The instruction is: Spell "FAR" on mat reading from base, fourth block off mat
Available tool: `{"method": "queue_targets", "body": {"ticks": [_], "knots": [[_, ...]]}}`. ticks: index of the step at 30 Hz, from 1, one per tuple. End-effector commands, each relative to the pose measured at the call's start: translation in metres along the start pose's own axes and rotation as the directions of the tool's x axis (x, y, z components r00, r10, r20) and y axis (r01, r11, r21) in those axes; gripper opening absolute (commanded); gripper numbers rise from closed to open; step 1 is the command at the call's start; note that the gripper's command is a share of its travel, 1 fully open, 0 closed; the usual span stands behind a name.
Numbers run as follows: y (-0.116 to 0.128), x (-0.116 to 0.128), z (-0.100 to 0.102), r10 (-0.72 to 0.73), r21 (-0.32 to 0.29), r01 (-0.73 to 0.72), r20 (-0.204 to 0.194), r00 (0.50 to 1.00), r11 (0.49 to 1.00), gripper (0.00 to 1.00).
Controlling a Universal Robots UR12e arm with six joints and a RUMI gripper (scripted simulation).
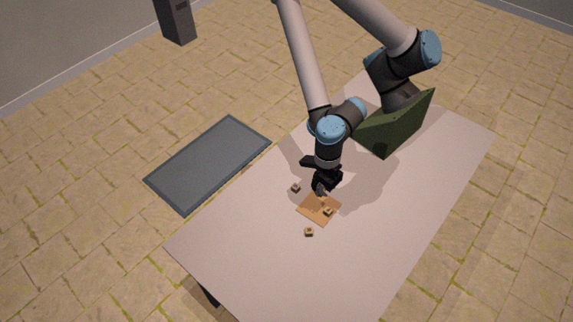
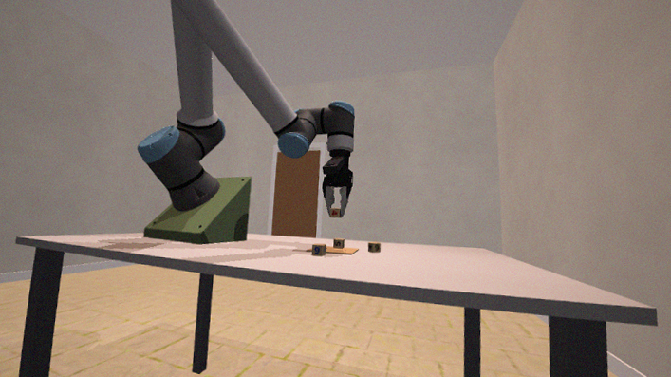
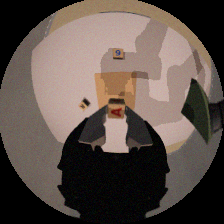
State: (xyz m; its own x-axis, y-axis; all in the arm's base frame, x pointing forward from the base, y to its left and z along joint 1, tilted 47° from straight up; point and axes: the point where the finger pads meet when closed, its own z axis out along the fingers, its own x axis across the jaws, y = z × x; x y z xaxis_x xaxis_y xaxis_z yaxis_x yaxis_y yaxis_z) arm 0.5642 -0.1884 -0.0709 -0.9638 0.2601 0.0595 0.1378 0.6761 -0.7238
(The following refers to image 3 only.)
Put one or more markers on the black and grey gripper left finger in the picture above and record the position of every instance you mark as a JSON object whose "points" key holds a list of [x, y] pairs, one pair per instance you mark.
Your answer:
{"points": [[89, 133]]}

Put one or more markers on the tan flat mat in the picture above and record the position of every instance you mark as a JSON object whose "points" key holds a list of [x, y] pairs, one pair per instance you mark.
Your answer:
{"points": [[120, 85]]}

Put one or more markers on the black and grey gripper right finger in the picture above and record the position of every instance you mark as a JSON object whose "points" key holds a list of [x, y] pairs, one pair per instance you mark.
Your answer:
{"points": [[141, 134]]}

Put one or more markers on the brown block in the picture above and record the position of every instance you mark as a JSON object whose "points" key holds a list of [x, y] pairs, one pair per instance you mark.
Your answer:
{"points": [[84, 104], [116, 108], [118, 54]]}

